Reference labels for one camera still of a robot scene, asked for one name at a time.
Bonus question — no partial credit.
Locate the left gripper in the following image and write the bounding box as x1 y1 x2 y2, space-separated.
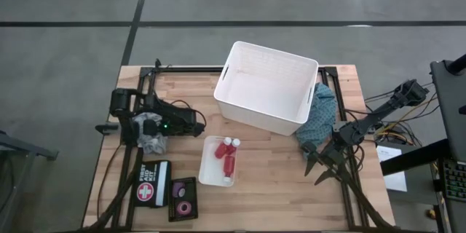
143 114 206 138

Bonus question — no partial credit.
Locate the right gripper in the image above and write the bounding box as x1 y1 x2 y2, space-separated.
301 138 350 186

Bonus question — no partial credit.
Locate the grey patterned cloth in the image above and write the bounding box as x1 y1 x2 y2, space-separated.
133 111 169 155

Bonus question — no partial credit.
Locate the teal patterned cloth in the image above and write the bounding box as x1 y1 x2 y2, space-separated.
294 82 339 154

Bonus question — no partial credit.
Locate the red medicine bottle white cap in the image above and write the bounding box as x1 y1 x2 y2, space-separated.
222 154 236 183
225 138 241 156
213 137 233 160

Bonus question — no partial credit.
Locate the small white plastic bin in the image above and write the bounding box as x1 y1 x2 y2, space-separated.
198 135 240 188

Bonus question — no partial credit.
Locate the pink bandage roll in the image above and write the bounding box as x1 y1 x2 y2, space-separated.
175 200 193 216

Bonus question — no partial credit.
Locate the large white perforated basket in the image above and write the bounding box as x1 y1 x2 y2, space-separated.
213 40 320 136

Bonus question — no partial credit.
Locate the black first aid kit pouch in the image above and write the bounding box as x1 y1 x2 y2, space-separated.
130 159 172 208

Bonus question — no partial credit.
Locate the small black mesh basket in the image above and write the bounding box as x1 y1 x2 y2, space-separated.
167 176 199 223

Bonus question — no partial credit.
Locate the white paper sheet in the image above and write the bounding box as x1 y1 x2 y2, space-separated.
376 144 408 193

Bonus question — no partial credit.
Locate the black desk beam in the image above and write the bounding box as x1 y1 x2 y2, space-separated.
380 138 452 176

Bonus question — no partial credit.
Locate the grey metal table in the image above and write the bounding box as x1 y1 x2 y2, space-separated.
0 130 59 233

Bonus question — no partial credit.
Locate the backlit computer keyboard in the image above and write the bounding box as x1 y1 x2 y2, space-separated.
441 158 466 204

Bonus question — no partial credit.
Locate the black bracket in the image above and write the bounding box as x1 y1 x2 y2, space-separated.
95 123 119 135

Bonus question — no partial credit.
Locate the brown cable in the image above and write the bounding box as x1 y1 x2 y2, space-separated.
96 141 124 219

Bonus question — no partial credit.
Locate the yellow and black cable bundle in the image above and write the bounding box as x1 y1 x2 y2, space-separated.
363 83 441 146

